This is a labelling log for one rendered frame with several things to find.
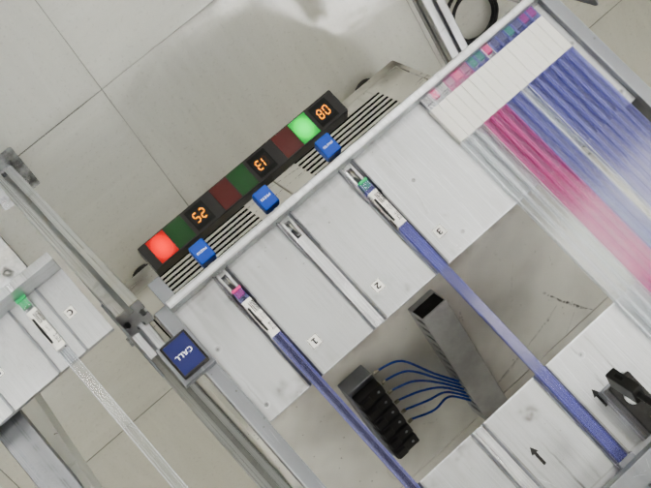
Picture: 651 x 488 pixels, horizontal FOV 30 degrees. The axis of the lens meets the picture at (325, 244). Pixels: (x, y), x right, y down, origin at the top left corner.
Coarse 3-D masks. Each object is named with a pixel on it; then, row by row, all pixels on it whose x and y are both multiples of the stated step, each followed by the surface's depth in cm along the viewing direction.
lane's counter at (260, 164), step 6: (264, 150) 164; (258, 156) 164; (264, 156) 164; (270, 156) 164; (246, 162) 163; (252, 162) 163; (258, 162) 163; (264, 162) 163; (270, 162) 163; (258, 168) 163; (264, 168) 163; (270, 168) 163; (258, 174) 163; (264, 174) 163
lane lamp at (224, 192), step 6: (222, 180) 163; (216, 186) 163; (222, 186) 163; (228, 186) 163; (210, 192) 162; (216, 192) 162; (222, 192) 162; (228, 192) 162; (234, 192) 162; (216, 198) 162; (222, 198) 162; (228, 198) 162; (234, 198) 162; (222, 204) 162; (228, 204) 162
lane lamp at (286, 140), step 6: (282, 132) 165; (288, 132) 165; (276, 138) 164; (282, 138) 164; (288, 138) 164; (294, 138) 164; (276, 144) 164; (282, 144) 164; (288, 144) 164; (294, 144) 164; (300, 144) 164; (282, 150) 164; (288, 150) 164; (294, 150) 164; (288, 156) 164
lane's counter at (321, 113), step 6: (318, 102) 166; (324, 102) 166; (312, 108) 165; (318, 108) 165; (324, 108) 165; (330, 108) 165; (312, 114) 165; (318, 114) 165; (324, 114) 165; (330, 114) 165; (336, 114) 165; (318, 120) 165; (324, 120) 165; (330, 120) 165
